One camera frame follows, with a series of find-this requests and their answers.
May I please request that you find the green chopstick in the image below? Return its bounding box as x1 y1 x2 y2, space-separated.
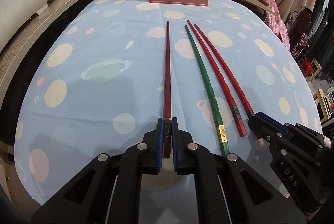
185 24 230 156

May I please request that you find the light blue planet tablecloth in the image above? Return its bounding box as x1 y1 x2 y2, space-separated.
14 0 321 204

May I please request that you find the pink pineapple apron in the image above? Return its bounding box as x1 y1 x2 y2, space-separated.
264 0 290 52

